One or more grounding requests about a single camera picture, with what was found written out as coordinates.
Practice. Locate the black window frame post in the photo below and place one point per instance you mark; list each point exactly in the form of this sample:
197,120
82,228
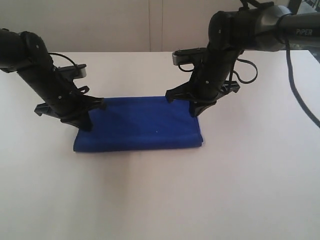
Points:
294,5

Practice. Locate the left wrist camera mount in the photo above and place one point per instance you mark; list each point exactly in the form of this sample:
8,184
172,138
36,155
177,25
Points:
71,72

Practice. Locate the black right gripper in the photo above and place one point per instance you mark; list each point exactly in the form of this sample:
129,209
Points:
213,67

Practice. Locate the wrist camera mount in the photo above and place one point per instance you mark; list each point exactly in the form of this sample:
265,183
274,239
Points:
71,72
188,57

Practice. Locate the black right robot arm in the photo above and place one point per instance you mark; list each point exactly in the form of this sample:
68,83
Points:
266,28

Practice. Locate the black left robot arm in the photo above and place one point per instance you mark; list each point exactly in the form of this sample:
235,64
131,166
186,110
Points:
26,54

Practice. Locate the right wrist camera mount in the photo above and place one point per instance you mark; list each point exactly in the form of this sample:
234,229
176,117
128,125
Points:
188,57

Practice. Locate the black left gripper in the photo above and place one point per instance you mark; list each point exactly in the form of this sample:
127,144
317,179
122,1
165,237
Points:
61,97

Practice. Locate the blue towel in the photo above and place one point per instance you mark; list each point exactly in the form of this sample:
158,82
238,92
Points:
138,124

